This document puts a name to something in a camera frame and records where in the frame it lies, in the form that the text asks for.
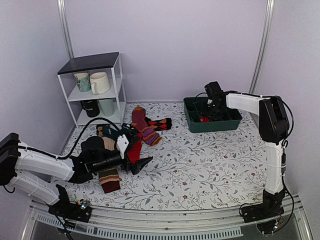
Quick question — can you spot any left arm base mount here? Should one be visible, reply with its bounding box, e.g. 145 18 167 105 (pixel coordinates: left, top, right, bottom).
48 184 92 223

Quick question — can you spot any white shelf black top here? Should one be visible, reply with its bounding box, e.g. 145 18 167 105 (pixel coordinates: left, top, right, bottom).
57 52 127 128

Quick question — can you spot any teal patterned mug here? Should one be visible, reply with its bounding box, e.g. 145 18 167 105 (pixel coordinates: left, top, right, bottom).
73 71 91 93

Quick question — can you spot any right corner metal post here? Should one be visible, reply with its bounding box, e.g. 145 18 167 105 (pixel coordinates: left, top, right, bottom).
249 0 275 94

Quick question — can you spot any green divided organizer tray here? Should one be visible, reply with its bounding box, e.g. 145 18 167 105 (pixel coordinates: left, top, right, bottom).
183 97 243 133

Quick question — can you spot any left corner metal post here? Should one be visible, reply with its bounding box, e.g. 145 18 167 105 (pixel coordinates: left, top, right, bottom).
57 0 74 59

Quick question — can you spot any single red sock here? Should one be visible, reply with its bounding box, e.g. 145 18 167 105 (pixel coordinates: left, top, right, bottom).
127 133 143 164

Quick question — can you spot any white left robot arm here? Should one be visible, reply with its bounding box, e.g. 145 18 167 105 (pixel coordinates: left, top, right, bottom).
0 132 152 217

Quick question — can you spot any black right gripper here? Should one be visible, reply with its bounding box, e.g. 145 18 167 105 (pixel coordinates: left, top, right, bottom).
201 101 224 120

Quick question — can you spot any mint green mug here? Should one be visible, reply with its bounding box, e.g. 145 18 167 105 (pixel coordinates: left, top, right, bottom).
98 98 115 117

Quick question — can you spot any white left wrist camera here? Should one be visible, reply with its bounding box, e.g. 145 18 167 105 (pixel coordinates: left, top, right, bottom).
116 134 129 160

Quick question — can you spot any black orange argyle sock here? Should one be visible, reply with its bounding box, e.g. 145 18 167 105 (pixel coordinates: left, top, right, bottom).
144 117 172 131

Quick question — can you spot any aluminium front rail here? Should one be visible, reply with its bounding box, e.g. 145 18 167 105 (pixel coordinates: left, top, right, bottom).
20 194 318 240

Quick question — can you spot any red sock pair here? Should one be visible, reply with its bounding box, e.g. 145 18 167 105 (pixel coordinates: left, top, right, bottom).
199 115 211 123

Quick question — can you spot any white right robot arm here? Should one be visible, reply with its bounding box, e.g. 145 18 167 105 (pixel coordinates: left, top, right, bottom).
202 81 291 218

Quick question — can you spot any floral white table mat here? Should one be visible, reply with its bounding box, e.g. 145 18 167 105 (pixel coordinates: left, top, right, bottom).
52 103 267 211

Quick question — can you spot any maroon purple striped sock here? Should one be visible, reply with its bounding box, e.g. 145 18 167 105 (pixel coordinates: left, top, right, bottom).
131 106 162 146

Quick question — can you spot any dark teal sock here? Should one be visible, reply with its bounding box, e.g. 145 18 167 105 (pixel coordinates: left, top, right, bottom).
101 123 138 143

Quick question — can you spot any cream white mug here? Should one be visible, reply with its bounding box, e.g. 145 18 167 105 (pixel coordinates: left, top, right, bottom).
89 72 110 95

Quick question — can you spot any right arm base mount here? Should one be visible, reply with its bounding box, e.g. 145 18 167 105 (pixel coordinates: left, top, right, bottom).
238 188 295 235

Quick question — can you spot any corner metal post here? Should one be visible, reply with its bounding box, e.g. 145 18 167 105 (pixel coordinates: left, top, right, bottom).
249 0 275 94
57 0 74 59

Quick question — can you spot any brown striped sock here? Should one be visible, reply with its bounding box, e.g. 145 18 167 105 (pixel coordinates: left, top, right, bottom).
98 167 121 194

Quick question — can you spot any black mug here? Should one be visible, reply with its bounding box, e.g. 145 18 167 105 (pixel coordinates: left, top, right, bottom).
80 99 100 118

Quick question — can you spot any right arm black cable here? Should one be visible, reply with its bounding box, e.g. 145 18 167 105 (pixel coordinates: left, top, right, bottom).
192 91 296 223

